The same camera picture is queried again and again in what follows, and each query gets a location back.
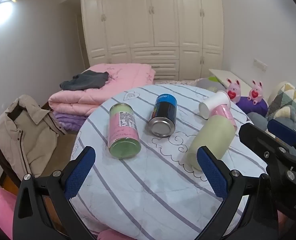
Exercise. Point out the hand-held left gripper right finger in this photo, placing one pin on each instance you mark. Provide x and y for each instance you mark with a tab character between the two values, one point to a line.
212	173

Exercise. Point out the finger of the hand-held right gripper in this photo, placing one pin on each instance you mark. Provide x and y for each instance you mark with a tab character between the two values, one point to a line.
284	132
262	142

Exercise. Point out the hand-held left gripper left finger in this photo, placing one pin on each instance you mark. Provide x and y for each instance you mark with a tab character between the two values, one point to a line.
80	173

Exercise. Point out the frosted green cup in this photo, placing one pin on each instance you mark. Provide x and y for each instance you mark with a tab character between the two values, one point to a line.
210	137

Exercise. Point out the pink cup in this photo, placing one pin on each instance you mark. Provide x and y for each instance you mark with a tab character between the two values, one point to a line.
225	113

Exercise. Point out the white cup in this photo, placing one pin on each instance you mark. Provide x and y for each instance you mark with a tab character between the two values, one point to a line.
213	102

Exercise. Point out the grey cushion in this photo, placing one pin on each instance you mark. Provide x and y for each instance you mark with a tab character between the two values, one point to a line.
257	121

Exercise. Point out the geometric patterned pillow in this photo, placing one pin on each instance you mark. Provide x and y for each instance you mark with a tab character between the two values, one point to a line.
287	97

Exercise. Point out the purple cushion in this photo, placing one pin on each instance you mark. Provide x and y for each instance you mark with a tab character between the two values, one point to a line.
250	107

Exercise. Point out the pink plush rabbit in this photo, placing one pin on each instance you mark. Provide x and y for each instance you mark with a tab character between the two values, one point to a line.
234	91
255	93

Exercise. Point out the folded purple quilt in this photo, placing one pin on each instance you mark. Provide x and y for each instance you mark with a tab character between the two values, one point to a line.
68	120

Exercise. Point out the striped white tablecloth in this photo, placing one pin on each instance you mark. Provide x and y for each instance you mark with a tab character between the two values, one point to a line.
138	192

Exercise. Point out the pink and green can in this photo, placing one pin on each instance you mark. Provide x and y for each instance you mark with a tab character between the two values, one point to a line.
121	127

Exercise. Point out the beige jacket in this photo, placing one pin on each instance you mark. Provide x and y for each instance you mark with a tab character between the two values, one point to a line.
20	135

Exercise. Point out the white board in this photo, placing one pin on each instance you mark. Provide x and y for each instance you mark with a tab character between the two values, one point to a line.
228	75

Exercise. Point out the blue and black can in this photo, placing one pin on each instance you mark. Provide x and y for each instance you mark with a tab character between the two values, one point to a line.
164	112

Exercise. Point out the grey and green pillow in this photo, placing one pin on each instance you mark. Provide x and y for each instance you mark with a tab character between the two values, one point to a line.
210	83

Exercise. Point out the pink cushion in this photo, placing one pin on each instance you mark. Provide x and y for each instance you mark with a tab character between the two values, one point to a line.
0	205

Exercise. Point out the grey clothes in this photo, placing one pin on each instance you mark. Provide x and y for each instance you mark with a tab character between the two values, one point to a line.
85	81

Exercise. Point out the folded pink quilt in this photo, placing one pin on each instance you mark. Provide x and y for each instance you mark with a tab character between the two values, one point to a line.
123	80

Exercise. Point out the cream wardrobe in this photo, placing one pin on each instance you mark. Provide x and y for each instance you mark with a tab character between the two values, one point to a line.
153	25

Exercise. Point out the white wall socket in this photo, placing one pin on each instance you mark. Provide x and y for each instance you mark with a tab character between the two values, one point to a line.
260	64

